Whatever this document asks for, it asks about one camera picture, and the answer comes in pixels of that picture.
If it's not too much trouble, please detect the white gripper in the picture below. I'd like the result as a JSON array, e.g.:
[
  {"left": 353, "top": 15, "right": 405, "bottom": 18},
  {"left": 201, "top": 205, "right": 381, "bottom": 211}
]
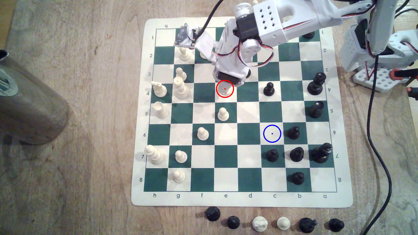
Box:
[{"left": 212, "top": 18, "right": 253, "bottom": 87}]

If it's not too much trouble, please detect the green and white chess mat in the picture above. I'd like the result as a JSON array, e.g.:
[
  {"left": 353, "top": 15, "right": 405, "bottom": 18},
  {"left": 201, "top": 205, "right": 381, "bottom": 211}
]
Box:
[{"left": 131, "top": 17, "right": 354, "bottom": 208}]

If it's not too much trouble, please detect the white queen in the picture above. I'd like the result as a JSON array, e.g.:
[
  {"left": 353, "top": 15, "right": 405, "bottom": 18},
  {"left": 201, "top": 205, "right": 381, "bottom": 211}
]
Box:
[{"left": 173, "top": 76, "right": 189, "bottom": 100}]

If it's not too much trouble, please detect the black queen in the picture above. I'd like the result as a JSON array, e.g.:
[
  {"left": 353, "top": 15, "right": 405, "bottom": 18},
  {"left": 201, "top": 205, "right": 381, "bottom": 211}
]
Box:
[{"left": 307, "top": 72, "right": 327, "bottom": 96}]

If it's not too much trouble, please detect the white knight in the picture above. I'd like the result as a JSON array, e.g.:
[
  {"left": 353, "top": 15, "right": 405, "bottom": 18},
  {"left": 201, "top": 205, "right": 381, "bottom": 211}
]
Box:
[
  {"left": 252, "top": 216, "right": 269, "bottom": 232},
  {"left": 151, "top": 81, "right": 168, "bottom": 98}
]

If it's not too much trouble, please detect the white rook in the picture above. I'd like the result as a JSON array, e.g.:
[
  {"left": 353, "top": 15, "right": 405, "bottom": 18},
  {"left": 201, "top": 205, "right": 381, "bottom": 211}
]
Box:
[{"left": 153, "top": 101, "right": 170, "bottom": 119}]

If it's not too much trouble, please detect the black king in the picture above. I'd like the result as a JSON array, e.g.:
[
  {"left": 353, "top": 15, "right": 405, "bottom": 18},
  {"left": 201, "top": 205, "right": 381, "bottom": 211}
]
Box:
[{"left": 312, "top": 143, "right": 334, "bottom": 164}]

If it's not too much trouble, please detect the black knight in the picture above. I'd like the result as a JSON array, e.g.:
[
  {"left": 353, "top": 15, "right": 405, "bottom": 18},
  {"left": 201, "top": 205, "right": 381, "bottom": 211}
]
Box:
[{"left": 299, "top": 217, "right": 318, "bottom": 234}]

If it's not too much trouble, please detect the orange clamp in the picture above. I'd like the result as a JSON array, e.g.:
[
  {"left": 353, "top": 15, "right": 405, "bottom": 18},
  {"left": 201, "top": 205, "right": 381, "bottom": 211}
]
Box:
[{"left": 390, "top": 69, "right": 418, "bottom": 81}]

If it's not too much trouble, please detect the metal cylinder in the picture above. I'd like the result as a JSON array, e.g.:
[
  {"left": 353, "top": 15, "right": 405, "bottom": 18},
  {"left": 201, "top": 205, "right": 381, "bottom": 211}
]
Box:
[{"left": 0, "top": 49, "right": 71, "bottom": 146}]

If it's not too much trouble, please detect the gripper camera circuit board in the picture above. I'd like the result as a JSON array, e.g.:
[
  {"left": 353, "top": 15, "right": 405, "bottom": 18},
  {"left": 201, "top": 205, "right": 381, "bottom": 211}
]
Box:
[{"left": 174, "top": 23, "right": 200, "bottom": 49}]

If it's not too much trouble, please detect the black power cable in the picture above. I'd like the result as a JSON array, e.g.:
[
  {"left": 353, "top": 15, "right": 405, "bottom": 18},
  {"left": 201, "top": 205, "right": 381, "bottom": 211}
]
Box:
[{"left": 362, "top": 54, "right": 392, "bottom": 235}]

